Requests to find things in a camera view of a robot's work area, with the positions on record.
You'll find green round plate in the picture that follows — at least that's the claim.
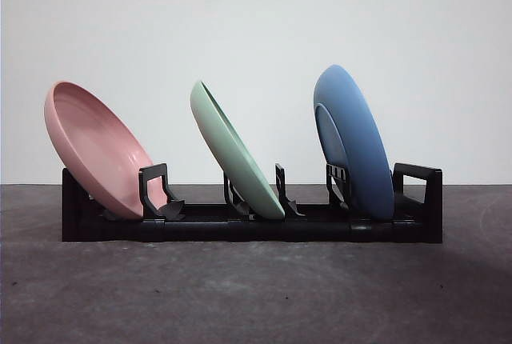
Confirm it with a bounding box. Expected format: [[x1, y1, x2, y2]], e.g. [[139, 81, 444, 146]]
[[190, 79, 286, 219]]

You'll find blue round plate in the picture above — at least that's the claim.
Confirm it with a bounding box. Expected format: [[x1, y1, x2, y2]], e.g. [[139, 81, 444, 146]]
[[313, 64, 395, 221]]

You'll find pink round plate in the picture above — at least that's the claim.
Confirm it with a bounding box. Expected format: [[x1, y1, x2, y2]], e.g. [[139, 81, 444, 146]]
[[43, 81, 168, 219]]

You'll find black plastic plate rack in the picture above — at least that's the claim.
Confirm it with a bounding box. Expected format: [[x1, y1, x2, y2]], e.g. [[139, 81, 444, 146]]
[[62, 162, 444, 244]]

